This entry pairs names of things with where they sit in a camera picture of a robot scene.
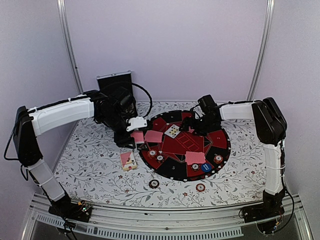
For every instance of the orange chip stack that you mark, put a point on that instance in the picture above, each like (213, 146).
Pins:
(200, 187)

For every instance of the round red black poker mat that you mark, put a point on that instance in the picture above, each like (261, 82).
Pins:
(174, 165)

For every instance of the playing card box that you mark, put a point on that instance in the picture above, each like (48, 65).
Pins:
(128, 161)

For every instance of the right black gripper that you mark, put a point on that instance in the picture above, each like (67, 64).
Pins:
(186, 121)

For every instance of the aluminium poker case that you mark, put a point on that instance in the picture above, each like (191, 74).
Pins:
(119, 86)

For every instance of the red playing card deck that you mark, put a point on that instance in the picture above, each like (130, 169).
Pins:
(138, 137)

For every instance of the blue small blind button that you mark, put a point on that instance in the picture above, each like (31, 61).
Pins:
(206, 167)

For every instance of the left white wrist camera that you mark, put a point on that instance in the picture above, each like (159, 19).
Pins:
(136, 123)

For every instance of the left aluminium frame post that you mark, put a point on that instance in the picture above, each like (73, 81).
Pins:
(62, 12)

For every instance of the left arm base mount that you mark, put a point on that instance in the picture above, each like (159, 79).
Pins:
(66, 209)

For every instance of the floral white table cloth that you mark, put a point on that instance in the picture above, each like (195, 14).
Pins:
(90, 169)

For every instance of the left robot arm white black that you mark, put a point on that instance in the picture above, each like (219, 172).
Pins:
(113, 111)

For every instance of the orange chips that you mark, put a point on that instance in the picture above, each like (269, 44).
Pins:
(218, 159)
(152, 154)

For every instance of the dark chips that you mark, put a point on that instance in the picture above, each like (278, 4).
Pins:
(159, 158)
(195, 167)

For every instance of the dark red chip stack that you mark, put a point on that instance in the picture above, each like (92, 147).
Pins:
(153, 184)

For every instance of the front aluminium rail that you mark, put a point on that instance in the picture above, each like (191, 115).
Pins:
(119, 222)

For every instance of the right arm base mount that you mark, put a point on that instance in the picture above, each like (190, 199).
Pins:
(267, 219)

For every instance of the single red dealt card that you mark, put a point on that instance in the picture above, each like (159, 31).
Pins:
(152, 136)

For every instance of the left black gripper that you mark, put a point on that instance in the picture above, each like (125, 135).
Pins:
(123, 141)

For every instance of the right aluminium frame post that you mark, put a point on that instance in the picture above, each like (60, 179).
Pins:
(270, 5)

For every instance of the aluminium frame post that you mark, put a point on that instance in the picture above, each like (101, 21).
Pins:
(62, 12)
(270, 5)

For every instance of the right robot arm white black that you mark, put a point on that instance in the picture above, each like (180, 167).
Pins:
(270, 126)

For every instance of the face up playing card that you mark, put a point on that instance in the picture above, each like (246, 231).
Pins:
(172, 131)

